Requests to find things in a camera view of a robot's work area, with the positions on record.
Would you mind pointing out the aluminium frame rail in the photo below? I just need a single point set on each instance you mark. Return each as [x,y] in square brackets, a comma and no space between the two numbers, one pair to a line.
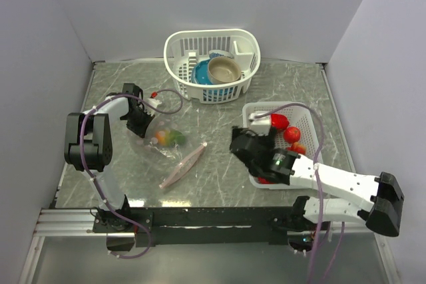
[80,222]

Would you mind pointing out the white rectangular perforated tray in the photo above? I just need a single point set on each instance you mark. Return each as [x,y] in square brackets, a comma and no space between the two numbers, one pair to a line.
[299,117]

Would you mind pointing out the orange green fake mango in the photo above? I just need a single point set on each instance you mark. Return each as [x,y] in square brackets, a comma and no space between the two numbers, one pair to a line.
[169,138]

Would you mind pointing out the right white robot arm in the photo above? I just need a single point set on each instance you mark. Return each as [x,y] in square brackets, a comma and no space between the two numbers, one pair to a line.
[376,201]

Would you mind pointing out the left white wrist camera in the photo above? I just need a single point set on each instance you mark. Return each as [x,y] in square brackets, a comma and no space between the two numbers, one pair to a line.
[154,102]

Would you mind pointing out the red fake bell pepper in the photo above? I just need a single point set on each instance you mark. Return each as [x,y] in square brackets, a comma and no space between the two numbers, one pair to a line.
[279,121]

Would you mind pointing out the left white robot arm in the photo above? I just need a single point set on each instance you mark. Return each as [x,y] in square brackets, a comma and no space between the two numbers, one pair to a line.
[88,147]

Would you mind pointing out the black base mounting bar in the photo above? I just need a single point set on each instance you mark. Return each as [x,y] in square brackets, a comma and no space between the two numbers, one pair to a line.
[167,226]

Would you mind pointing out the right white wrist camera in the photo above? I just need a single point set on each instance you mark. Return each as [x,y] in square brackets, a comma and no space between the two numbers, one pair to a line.
[259,123]

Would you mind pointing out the clear zip top bag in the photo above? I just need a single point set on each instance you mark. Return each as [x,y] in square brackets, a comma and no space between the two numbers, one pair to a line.
[168,164]

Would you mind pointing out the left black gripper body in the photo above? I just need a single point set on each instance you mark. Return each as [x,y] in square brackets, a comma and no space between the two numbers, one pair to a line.
[137,121]

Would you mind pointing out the red fake tomato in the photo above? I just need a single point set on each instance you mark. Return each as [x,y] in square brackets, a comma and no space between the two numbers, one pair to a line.
[292,134]

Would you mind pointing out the red fake fruit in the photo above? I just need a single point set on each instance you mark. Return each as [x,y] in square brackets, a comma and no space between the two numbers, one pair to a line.
[264,181]

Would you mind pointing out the white oval dish basket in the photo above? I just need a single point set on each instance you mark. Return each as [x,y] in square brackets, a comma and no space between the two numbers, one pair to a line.
[185,49]

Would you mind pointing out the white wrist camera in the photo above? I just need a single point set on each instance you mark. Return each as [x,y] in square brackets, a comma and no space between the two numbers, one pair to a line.
[154,102]
[259,123]

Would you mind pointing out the beige ceramic bowl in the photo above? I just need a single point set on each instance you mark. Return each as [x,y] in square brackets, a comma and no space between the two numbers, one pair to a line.
[222,70]

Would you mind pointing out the white blue floral cup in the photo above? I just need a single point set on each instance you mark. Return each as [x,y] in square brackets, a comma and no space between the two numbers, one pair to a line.
[220,53]

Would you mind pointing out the blue dotted plate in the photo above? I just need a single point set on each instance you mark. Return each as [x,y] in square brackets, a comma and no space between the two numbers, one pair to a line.
[200,73]

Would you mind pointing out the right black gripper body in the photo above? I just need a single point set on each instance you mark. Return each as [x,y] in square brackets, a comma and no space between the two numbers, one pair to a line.
[266,141]

